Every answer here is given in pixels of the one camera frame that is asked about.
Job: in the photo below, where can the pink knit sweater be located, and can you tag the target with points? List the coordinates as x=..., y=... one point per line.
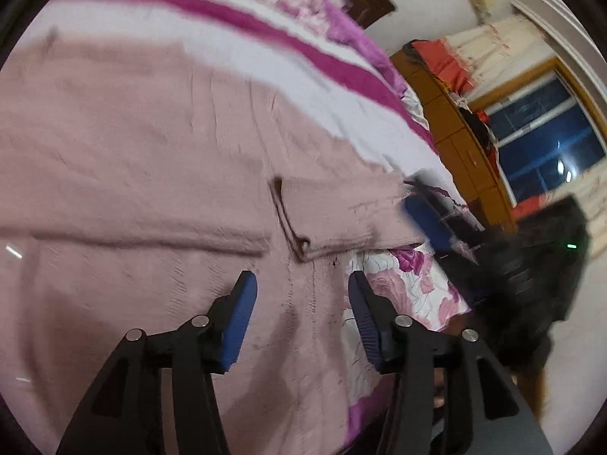
x=142, y=151

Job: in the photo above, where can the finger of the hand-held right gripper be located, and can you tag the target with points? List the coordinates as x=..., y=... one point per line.
x=424, y=222
x=427, y=184

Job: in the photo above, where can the cream curtain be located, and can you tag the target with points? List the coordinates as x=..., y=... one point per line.
x=502, y=52

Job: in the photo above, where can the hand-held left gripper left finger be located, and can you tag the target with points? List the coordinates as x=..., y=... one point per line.
x=241, y=315

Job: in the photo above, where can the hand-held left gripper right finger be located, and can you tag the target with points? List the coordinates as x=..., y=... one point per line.
x=365, y=315

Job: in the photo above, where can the red cloth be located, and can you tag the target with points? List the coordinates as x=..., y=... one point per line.
x=529, y=208

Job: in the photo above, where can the floral bed blanket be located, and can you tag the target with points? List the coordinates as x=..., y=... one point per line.
x=303, y=52

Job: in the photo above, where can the orange-red cloth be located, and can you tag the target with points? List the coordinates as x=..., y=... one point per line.
x=441, y=64

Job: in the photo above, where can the dark clothes pile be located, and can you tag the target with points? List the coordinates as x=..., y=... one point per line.
x=481, y=128

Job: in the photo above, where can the low wooden cabinet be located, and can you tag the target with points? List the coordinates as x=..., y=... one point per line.
x=455, y=128

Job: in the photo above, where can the window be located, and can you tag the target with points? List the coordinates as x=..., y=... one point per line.
x=536, y=151

